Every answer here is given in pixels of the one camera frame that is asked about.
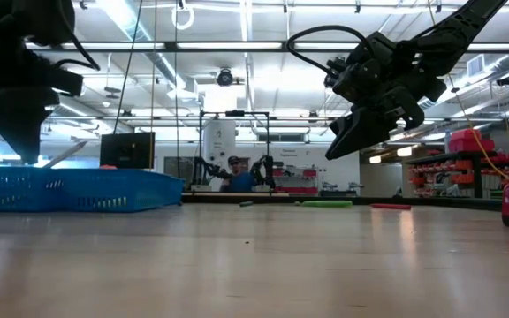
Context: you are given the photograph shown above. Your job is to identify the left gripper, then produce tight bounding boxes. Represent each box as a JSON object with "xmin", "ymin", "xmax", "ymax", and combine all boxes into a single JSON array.
[{"xmin": 0, "ymin": 43, "xmax": 84, "ymax": 165}]

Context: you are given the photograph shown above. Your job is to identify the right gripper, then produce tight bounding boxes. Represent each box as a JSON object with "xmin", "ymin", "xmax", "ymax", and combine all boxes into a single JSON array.
[{"xmin": 324, "ymin": 31, "xmax": 449, "ymax": 161}]

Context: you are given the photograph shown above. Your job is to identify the shelf with orange bins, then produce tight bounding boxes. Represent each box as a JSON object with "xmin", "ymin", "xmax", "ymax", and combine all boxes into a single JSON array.
[{"xmin": 406, "ymin": 127, "xmax": 509, "ymax": 199}]

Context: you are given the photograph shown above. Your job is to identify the blue plastic bin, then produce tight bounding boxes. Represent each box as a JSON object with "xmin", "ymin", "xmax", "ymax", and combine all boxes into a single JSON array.
[
  {"xmin": 0, "ymin": 166, "xmax": 66, "ymax": 213},
  {"xmin": 59, "ymin": 167, "xmax": 186, "ymax": 214}
]

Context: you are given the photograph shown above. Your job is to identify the background robot station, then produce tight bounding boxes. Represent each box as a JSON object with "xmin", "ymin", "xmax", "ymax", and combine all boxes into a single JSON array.
[{"xmin": 191, "ymin": 154, "xmax": 322, "ymax": 195}]

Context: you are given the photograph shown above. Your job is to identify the person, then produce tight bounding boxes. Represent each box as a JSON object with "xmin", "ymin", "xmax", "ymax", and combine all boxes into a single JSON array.
[{"xmin": 219, "ymin": 155, "xmax": 258, "ymax": 193}]

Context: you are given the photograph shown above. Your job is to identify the white cylindrical tank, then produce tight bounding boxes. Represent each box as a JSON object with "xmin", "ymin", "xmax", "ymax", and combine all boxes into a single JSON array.
[{"xmin": 202, "ymin": 118, "xmax": 238, "ymax": 169}]

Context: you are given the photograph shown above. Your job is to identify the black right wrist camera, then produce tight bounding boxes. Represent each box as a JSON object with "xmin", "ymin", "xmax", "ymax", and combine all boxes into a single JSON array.
[{"xmin": 323, "ymin": 56, "xmax": 348, "ymax": 89}]

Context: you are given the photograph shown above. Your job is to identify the green handled scissors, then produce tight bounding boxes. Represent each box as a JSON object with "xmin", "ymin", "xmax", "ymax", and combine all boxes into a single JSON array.
[{"xmin": 293, "ymin": 200, "xmax": 353, "ymax": 208}]

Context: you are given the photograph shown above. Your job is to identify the black table frame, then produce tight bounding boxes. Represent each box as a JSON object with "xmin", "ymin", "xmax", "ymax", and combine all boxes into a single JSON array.
[{"xmin": 182, "ymin": 192, "xmax": 504, "ymax": 210}]

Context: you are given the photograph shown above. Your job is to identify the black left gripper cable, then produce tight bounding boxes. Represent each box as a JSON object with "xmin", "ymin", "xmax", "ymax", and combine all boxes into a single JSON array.
[{"xmin": 53, "ymin": 0, "xmax": 102, "ymax": 72}]

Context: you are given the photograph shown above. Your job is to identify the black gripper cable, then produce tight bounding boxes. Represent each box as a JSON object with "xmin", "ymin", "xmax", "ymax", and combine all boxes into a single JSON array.
[
  {"xmin": 53, "ymin": 0, "xmax": 102, "ymax": 72},
  {"xmin": 285, "ymin": 25, "xmax": 376, "ymax": 80}
]

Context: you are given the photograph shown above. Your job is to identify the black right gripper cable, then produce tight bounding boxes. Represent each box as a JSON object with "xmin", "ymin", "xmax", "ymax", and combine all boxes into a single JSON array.
[{"xmin": 285, "ymin": 25, "xmax": 376, "ymax": 80}]

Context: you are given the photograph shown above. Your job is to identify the yellow hanging cable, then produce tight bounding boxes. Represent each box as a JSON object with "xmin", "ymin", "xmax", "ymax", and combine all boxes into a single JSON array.
[{"xmin": 426, "ymin": 0, "xmax": 509, "ymax": 183}]

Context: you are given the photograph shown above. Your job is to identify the black metal gantry frame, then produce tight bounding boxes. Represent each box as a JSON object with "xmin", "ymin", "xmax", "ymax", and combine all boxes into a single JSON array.
[{"xmin": 198, "ymin": 109, "xmax": 271, "ymax": 193}]

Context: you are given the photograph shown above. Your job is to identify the black ceiling camera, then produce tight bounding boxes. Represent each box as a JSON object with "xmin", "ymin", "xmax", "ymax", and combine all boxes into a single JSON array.
[{"xmin": 216, "ymin": 67, "xmax": 235, "ymax": 87}]

